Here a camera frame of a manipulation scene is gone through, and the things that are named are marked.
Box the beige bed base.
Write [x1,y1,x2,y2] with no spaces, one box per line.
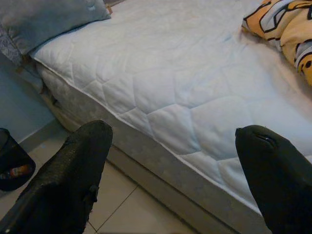
[40,78,247,234]

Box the black mesh waste bin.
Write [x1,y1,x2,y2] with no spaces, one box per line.
[0,128,37,192]

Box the orange label plastic bottle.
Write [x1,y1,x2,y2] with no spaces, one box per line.
[6,164,32,176]

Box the grey bear face pillow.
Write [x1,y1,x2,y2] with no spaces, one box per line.
[0,0,112,56]

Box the grey patterned printed headboard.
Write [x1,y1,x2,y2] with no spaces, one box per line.
[0,23,23,67]

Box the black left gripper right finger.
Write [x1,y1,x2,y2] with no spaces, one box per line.
[234,124,312,234]

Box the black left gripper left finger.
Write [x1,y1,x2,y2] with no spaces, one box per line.
[0,119,114,234]

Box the white quilted mattress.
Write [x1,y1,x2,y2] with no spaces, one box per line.
[29,0,312,234]

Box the yellow cartoon egg blanket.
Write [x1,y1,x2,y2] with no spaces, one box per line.
[241,0,312,87]

